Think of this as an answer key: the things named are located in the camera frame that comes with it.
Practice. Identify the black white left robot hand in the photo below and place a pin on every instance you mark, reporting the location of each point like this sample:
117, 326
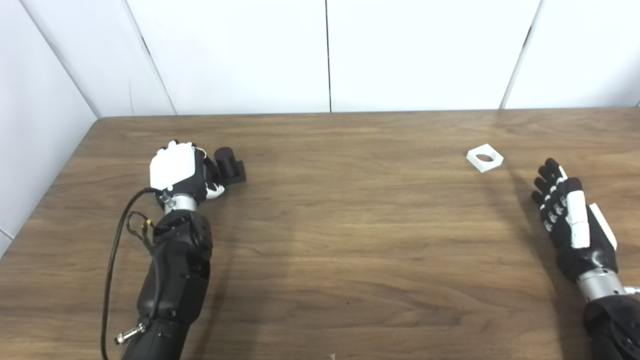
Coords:
172, 167

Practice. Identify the black peg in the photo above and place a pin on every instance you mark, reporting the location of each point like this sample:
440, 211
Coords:
230, 165

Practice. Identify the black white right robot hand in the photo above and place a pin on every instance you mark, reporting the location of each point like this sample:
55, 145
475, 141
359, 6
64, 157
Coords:
590, 250

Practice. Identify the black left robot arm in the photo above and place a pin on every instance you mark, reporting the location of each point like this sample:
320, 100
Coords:
177, 270

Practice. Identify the white square piece with hole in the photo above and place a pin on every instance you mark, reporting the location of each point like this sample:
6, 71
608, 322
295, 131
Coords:
477, 163

